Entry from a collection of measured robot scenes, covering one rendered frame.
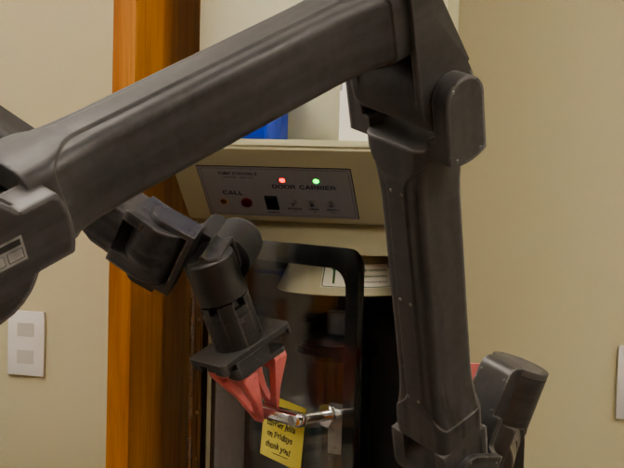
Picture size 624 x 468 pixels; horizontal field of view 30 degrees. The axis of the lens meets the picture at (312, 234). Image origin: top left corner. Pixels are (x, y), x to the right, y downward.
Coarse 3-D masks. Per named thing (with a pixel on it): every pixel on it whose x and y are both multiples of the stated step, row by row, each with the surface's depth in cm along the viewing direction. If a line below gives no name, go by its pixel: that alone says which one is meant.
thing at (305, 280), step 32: (288, 256) 136; (320, 256) 131; (352, 256) 127; (256, 288) 140; (288, 288) 136; (320, 288) 131; (352, 288) 127; (288, 320) 136; (320, 320) 132; (352, 320) 128; (288, 352) 136; (320, 352) 132; (352, 352) 128; (288, 384) 136; (320, 384) 132; (352, 384) 128; (224, 416) 146; (352, 416) 128; (224, 448) 146; (256, 448) 141; (320, 448) 132; (352, 448) 128
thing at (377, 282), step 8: (368, 256) 150; (376, 256) 151; (384, 256) 152; (368, 264) 150; (376, 264) 151; (384, 264) 151; (368, 272) 150; (376, 272) 150; (384, 272) 151; (368, 280) 149; (376, 280) 150; (384, 280) 150; (368, 288) 149; (376, 288) 149; (384, 288) 150; (368, 296) 149
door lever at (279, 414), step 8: (264, 408) 132; (272, 408) 131; (280, 408) 130; (320, 408) 131; (328, 408) 130; (264, 416) 132; (272, 416) 130; (280, 416) 129; (288, 416) 128; (296, 416) 127; (304, 416) 128; (312, 416) 129; (320, 416) 130; (328, 416) 130; (288, 424) 128; (296, 424) 127; (304, 424) 128; (328, 424) 130
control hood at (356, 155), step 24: (240, 144) 137; (264, 144) 136; (288, 144) 136; (312, 144) 135; (336, 144) 134; (360, 144) 134; (192, 168) 141; (360, 168) 136; (192, 192) 145; (360, 192) 139; (192, 216) 148; (240, 216) 146; (264, 216) 146; (360, 216) 142
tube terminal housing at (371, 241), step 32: (224, 0) 149; (256, 0) 148; (288, 0) 147; (448, 0) 142; (224, 32) 149; (320, 96) 146; (288, 128) 147; (320, 128) 146; (256, 224) 149; (288, 224) 148; (320, 224) 147; (352, 224) 146
